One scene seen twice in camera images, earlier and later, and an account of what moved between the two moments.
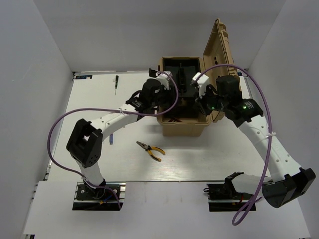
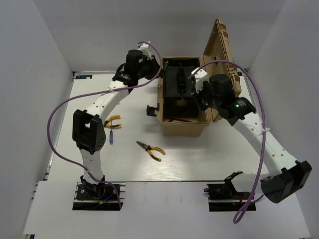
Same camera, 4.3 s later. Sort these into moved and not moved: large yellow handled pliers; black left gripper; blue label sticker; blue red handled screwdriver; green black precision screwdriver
Moved: green black precision screwdriver; black left gripper
Not moved: blue label sticker; large yellow handled pliers; blue red handled screwdriver
